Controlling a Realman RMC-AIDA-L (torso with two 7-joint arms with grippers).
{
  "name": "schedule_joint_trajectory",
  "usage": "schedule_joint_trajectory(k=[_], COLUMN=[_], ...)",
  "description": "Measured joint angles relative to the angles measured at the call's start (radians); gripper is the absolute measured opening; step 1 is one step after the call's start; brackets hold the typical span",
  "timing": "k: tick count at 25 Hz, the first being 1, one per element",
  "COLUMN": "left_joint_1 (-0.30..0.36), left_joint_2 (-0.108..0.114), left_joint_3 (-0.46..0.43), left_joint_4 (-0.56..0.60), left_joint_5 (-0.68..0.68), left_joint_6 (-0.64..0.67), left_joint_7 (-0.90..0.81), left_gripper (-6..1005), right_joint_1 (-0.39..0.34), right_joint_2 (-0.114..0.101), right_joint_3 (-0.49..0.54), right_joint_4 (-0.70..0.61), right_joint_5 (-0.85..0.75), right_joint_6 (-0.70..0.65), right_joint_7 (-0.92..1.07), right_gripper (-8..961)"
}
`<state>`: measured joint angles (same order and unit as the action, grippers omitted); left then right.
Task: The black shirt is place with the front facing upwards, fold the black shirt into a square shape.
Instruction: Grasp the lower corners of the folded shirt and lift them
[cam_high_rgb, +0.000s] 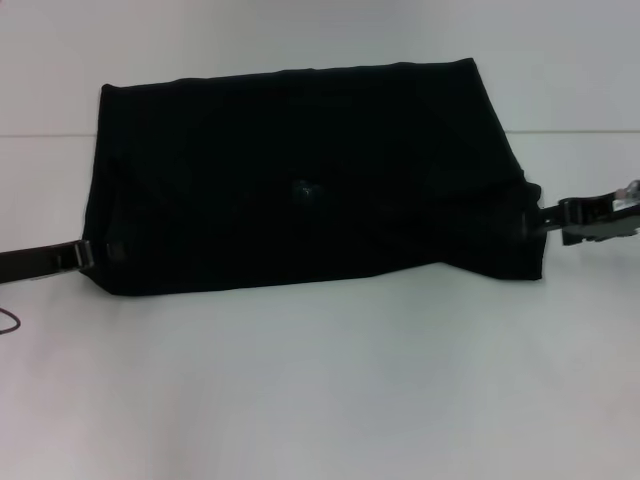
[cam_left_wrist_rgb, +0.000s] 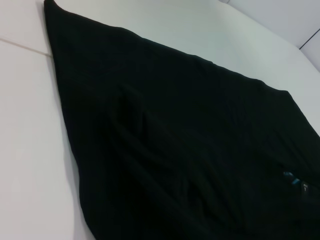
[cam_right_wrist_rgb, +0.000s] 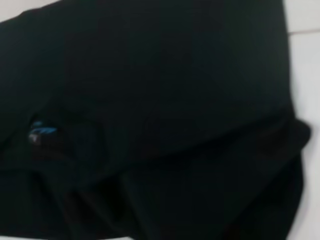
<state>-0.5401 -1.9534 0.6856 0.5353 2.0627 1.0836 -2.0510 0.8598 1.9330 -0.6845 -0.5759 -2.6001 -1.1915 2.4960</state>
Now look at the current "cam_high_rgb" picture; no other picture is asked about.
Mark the black shirt with FREE print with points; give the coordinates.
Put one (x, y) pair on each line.
(300, 190)

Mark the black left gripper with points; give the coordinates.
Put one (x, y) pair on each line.
(35, 264)

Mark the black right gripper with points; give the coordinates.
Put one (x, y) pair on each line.
(600, 222)

